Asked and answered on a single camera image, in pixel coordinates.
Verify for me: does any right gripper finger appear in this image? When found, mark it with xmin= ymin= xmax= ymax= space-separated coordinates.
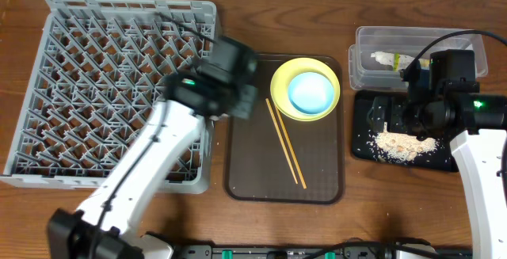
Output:
xmin=390 ymin=97 xmax=407 ymax=132
xmin=367 ymin=96 xmax=391 ymax=131

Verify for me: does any rice food waste pile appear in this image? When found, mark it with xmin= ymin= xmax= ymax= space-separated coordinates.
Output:
xmin=366 ymin=122 xmax=440 ymax=164

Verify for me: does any yellow plate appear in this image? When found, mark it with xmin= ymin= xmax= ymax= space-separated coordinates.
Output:
xmin=270 ymin=58 xmax=341 ymax=121

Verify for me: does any green snack wrapper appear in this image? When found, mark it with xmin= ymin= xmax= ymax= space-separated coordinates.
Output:
xmin=370 ymin=51 xmax=415 ymax=71

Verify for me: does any light blue bowl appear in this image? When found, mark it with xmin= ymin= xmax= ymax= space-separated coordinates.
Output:
xmin=288 ymin=72 xmax=334 ymax=115

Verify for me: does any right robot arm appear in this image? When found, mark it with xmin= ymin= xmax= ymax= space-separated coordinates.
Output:
xmin=366 ymin=49 xmax=506 ymax=258

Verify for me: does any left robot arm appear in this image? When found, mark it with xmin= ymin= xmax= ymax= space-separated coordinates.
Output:
xmin=47 ymin=36 xmax=257 ymax=258

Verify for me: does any black waste tray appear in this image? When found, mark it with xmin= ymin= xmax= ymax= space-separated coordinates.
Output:
xmin=352 ymin=90 xmax=459 ymax=173

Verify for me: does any left wooden chopstick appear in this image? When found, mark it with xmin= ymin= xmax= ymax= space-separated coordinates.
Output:
xmin=265 ymin=98 xmax=299 ymax=184

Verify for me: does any wooden chopstick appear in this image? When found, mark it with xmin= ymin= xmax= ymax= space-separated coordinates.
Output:
xmin=275 ymin=107 xmax=307 ymax=189
xmin=265 ymin=98 xmax=299 ymax=184

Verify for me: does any clear plastic bin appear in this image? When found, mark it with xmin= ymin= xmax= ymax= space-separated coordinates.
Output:
xmin=349 ymin=26 xmax=488 ymax=92

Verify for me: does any right wooden chopstick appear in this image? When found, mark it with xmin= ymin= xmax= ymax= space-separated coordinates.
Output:
xmin=275 ymin=107 xmax=307 ymax=189

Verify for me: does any brown serving tray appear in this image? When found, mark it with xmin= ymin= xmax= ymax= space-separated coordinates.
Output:
xmin=224 ymin=54 xmax=345 ymax=204

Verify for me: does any grey dish rack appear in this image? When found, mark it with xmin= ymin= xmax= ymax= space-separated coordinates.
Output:
xmin=1 ymin=0 xmax=221 ymax=189

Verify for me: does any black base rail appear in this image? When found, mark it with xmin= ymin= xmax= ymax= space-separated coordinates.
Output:
xmin=148 ymin=231 xmax=476 ymax=259

